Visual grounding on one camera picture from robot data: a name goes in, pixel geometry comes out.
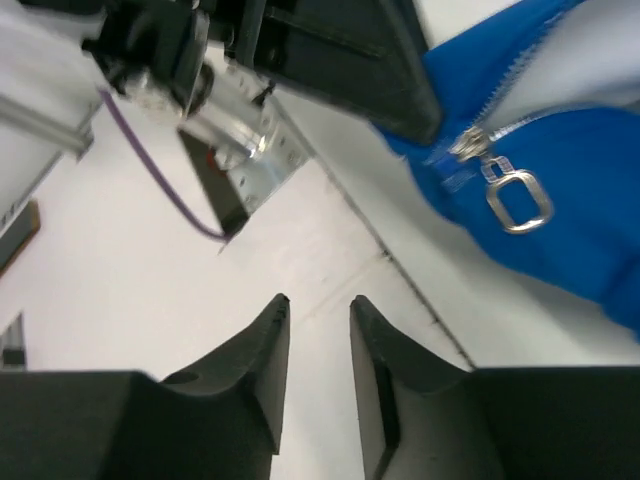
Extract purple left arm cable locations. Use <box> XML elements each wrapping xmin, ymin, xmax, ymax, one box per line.
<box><xmin>97</xmin><ymin>87</ymin><xmax>234</xmax><ymax>244</ymax></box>

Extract aluminium table frame rail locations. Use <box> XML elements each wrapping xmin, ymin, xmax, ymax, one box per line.
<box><xmin>0</xmin><ymin>94</ymin><xmax>96</xmax><ymax>369</ymax></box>

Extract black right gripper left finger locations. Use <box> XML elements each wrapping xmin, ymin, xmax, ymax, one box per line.
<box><xmin>1</xmin><ymin>294</ymin><xmax>290</xmax><ymax>479</ymax></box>

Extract blue fleece zip jacket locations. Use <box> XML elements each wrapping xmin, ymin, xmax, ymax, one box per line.
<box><xmin>385</xmin><ymin>1</ymin><xmax>639</xmax><ymax>330</ymax></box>

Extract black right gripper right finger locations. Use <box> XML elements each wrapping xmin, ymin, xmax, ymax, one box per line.
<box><xmin>350</xmin><ymin>296</ymin><xmax>639</xmax><ymax>479</ymax></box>

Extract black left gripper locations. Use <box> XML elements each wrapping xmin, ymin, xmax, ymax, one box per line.
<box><xmin>189</xmin><ymin>0</ymin><xmax>442</xmax><ymax>145</ymax></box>

